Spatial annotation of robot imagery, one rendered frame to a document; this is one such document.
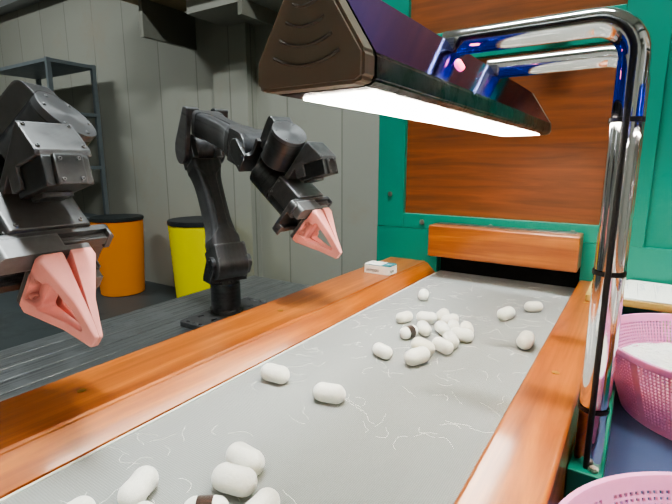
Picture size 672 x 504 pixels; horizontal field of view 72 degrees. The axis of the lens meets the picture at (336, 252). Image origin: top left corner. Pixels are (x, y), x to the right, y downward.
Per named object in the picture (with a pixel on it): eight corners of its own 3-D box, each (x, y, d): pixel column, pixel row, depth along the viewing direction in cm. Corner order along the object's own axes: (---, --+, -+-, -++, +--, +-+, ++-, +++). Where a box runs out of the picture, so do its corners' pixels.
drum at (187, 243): (246, 308, 318) (243, 217, 306) (201, 326, 285) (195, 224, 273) (206, 299, 339) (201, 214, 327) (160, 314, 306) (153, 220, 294)
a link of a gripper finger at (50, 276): (161, 302, 40) (108, 226, 43) (79, 325, 34) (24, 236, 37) (136, 347, 44) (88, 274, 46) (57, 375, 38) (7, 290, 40)
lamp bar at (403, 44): (255, 93, 30) (251, -30, 29) (501, 136, 81) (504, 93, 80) (361, 81, 26) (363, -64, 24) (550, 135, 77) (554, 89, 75)
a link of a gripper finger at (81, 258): (136, 309, 38) (83, 229, 41) (44, 335, 32) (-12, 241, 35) (112, 355, 42) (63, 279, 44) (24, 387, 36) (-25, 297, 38)
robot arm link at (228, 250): (251, 270, 95) (216, 129, 101) (221, 275, 91) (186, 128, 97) (240, 278, 100) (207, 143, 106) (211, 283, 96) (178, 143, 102)
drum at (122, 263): (159, 289, 367) (154, 215, 356) (114, 301, 335) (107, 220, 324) (130, 282, 387) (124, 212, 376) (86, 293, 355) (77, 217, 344)
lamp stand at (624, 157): (408, 448, 53) (422, 27, 44) (464, 380, 69) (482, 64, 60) (598, 518, 42) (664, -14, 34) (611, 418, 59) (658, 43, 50)
